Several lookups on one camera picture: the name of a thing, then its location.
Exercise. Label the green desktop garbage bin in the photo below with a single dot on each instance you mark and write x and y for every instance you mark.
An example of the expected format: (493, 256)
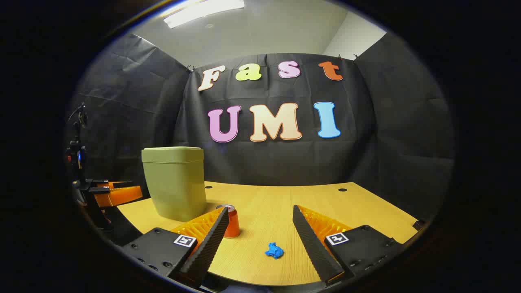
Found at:
(175, 183)

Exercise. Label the wooden desktop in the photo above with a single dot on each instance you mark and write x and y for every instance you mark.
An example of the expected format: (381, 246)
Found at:
(264, 199)

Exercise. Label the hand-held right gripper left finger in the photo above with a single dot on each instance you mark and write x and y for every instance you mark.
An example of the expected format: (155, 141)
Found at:
(208, 246)

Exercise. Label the black backdrop cloth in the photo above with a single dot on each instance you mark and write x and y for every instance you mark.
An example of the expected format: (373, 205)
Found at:
(285, 162)

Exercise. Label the red pop can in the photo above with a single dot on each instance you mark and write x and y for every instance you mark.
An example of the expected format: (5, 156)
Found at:
(233, 226)

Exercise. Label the ceiling light panel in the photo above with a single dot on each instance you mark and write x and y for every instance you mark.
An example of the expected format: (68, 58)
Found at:
(201, 11)

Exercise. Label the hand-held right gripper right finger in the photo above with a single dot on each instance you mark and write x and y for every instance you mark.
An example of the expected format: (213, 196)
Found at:
(311, 244)

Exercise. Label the blue paper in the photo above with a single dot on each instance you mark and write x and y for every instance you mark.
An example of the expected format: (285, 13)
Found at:
(274, 251)

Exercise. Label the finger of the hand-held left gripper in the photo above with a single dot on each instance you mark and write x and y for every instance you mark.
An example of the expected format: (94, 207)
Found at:
(120, 185)
(120, 196)

